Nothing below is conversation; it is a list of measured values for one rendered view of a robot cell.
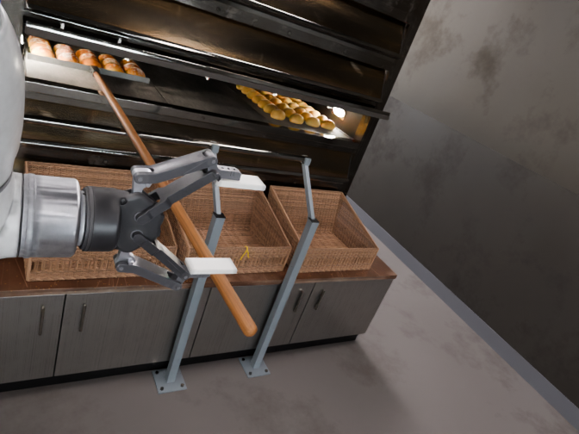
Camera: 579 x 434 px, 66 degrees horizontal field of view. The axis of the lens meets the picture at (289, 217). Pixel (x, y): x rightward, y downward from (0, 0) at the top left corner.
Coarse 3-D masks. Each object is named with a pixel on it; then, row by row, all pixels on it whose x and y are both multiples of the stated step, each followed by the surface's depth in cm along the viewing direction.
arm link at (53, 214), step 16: (32, 176) 46; (48, 176) 48; (32, 192) 45; (48, 192) 46; (64, 192) 46; (80, 192) 48; (32, 208) 44; (48, 208) 45; (64, 208) 46; (80, 208) 47; (32, 224) 44; (48, 224) 45; (64, 224) 46; (80, 224) 48; (32, 240) 45; (48, 240) 46; (64, 240) 46; (80, 240) 49; (32, 256) 47; (48, 256) 48; (64, 256) 48
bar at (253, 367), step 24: (24, 120) 148; (48, 120) 151; (192, 144) 180; (216, 144) 186; (216, 192) 182; (216, 216) 178; (312, 216) 207; (216, 240) 183; (192, 288) 194; (288, 288) 221; (192, 312) 199; (264, 336) 235; (240, 360) 245; (168, 384) 215
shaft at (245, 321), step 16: (96, 80) 201; (112, 96) 183; (128, 128) 160; (144, 160) 143; (176, 208) 121; (192, 224) 116; (192, 240) 111; (208, 256) 105; (224, 288) 97; (240, 304) 94; (240, 320) 90
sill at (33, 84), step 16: (32, 80) 177; (64, 96) 184; (80, 96) 187; (96, 96) 190; (128, 96) 200; (160, 112) 206; (176, 112) 209; (192, 112) 213; (208, 112) 221; (256, 128) 234; (272, 128) 239; (288, 128) 246; (336, 144) 265; (352, 144) 272
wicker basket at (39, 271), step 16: (64, 176) 196; (80, 176) 199; (96, 176) 203; (112, 176) 207; (160, 240) 205; (80, 256) 170; (96, 256) 173; (112, 256) 176; (144, 256) 184; (32, 272) 163; (48, 272) 167; (64, 272) 170; (80, 272) 173; (96, 272) 177; (112, 272) 180
